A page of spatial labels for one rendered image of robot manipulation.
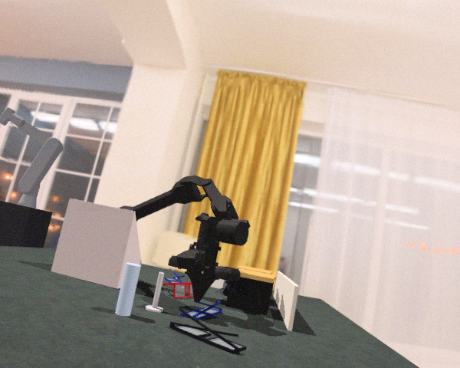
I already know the white flat bar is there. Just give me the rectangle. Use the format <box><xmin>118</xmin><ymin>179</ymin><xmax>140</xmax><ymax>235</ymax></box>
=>
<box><xmin>274</xmin><ymin>271</ymin><xmax>299</xmax><ymax>331</ymax></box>

